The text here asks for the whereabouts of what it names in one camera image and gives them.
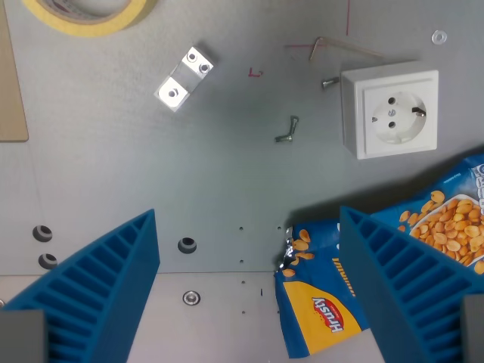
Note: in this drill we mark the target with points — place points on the brown cardboard sheet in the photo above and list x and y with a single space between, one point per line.
9 87

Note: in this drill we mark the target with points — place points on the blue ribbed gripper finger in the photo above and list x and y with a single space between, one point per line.
102 287
412 287

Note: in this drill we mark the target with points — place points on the clear plastic washer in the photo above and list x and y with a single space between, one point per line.
439 36

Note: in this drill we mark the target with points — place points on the blue peanut snack bag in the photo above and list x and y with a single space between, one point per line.
321 302

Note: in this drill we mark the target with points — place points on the white wall power socket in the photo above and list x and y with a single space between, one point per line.
391 109

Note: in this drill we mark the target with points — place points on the metal hex allen key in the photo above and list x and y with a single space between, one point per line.
340 47

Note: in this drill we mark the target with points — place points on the aluminium bracket with bolts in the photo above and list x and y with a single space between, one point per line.
185 79

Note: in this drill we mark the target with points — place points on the small metal screw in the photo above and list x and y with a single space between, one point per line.
293 125
329 82
283 138

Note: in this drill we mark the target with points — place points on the countersunk plate bolt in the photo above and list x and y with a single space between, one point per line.
191 297

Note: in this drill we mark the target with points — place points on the yellow masking tape roll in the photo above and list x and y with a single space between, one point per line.
90 17

